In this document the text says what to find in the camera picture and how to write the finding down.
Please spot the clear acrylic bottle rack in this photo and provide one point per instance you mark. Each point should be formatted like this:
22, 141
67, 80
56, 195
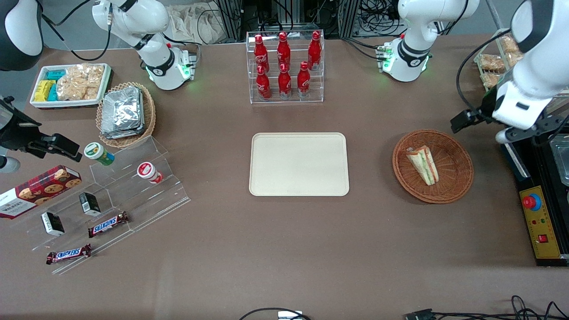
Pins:
286, 100

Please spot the wicker basket with foil packs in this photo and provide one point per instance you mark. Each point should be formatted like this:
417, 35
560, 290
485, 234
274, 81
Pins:
149, 115

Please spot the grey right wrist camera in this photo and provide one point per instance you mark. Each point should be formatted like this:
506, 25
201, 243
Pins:
8, 164

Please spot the clear acrylic step stand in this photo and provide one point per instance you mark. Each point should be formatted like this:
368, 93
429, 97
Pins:
146, 200

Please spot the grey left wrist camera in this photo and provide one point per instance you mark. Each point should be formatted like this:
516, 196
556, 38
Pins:
502, 136

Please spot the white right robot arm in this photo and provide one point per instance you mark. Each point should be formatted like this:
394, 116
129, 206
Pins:
160, 62

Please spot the small black box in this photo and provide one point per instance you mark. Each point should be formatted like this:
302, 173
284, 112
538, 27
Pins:
90, 204
53, 224

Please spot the steel pan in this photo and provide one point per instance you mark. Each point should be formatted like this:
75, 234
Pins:
561, 160

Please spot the black machine housing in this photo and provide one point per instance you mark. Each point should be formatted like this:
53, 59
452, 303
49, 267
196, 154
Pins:
529, 173

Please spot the brown Snickers bar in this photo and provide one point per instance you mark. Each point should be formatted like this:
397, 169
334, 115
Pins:
69, 254
108, 225

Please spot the beige plastic tray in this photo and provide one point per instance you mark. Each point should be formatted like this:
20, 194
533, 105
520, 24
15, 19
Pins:
298, 164

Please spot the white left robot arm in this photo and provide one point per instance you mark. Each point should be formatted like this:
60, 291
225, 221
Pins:
411, 49

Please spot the silver foil wrapped pack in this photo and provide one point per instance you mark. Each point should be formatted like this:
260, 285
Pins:
122, 109
120, 134

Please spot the clear bag of crackers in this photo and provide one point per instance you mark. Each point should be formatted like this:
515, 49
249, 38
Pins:
80, 82

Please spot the beige cloth bag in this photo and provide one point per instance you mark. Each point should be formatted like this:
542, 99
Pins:
195, 22

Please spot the yellow snack pack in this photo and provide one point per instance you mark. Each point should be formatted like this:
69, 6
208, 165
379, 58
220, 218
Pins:
43, 90

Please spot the white rectangular snack dish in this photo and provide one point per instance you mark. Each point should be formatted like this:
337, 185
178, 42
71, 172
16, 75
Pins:
40, 104

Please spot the teal snack pack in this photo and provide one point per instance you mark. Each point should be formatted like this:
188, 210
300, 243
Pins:
56, 74
53, 93

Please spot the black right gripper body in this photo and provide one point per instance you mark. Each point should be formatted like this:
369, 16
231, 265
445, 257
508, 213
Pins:
17, 133

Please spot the red lid snack cup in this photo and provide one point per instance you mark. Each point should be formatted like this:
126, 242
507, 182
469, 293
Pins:
149, 172

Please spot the green lid snack cup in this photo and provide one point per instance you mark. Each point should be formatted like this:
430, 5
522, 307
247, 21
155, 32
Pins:
98, 154

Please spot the red emergency stop button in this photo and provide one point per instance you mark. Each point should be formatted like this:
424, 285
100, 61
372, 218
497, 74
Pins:
530, 202

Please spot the red cola bottle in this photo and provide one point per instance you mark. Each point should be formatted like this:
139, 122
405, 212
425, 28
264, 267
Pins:
303, 81
314, 50
283, 49
285, 83
263, 84
261, 51

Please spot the yellow control panel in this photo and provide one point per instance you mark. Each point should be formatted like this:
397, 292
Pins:
540, 222

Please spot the red tartan cookie box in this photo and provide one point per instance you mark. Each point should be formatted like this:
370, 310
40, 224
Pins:
35, 191

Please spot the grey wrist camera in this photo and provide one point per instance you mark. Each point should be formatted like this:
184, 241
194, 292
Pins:
8, 164
502, 136

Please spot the triangular sandwich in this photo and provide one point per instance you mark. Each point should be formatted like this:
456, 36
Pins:
424, 165

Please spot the empty brown wicker basket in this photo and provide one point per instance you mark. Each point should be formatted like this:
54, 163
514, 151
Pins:
453, 178

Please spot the clear bag of fried snacks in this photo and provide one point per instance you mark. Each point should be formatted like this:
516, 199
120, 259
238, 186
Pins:
514, 58
490, 80
509, 43
491, 62

